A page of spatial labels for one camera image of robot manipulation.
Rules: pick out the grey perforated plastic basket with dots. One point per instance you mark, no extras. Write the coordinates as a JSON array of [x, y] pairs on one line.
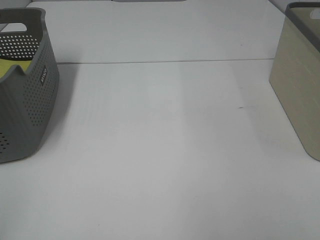
[[29, 81]]

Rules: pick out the beige plastic storage bin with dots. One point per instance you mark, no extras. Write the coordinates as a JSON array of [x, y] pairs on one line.
[[295, 72]]

